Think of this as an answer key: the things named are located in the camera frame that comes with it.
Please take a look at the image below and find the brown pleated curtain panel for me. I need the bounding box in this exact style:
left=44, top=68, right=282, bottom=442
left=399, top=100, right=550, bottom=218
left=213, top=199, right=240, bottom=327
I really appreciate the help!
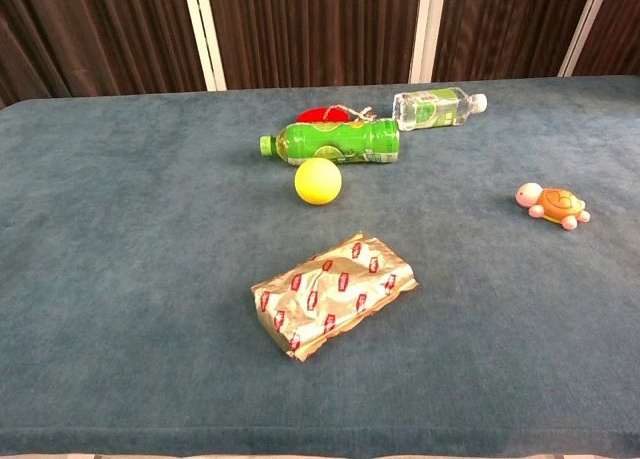
left=572, top=0, right=640, bottom=78
left=0, top=0, right=208, bottom=109
left=205, top=0, right=423, bottom=91
left=431, top=0, right=598, bottom=83

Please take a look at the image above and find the blue tablecloth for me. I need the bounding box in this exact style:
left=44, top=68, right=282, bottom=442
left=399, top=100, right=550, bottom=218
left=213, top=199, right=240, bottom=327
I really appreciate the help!
left=0, top=75, right=640, bottom=458

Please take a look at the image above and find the clear water bottle green label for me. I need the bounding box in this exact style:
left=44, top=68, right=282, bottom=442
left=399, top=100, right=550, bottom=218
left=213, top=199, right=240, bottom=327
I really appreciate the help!
left=392, top=87, right=489, bottom=132

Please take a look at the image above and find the green drink bottle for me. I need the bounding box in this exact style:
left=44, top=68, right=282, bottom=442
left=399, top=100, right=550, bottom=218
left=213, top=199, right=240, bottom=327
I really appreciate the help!
left=258, top=118, right=401, bottom=167

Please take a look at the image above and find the yellow ball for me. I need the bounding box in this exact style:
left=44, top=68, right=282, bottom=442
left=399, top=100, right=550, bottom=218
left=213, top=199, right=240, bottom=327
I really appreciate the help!
left=293, top=157, right=343, bottom=206

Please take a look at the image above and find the white partition post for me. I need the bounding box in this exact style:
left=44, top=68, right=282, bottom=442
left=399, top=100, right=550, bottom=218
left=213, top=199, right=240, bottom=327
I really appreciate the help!
left=408, top=0, right=447, bottom=85
left=557, top=0, right=613, bottom=78
left=181, top=0, right=227, bottom=92

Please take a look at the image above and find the red disc with beige rope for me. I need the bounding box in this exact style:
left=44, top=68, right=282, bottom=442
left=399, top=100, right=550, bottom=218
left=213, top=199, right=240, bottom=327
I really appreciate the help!
left=295, top=104, right=375, bottom=126

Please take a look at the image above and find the gold foil snack packet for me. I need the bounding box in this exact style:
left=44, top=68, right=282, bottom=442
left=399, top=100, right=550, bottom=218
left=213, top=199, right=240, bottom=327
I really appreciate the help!
left=250, top=231, right=420, bottom=362

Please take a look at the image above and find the orange pink turtle toy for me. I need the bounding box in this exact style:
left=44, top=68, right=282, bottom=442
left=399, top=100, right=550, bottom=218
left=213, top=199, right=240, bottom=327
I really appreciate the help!
left=515, top=182, right=592, bottom=232

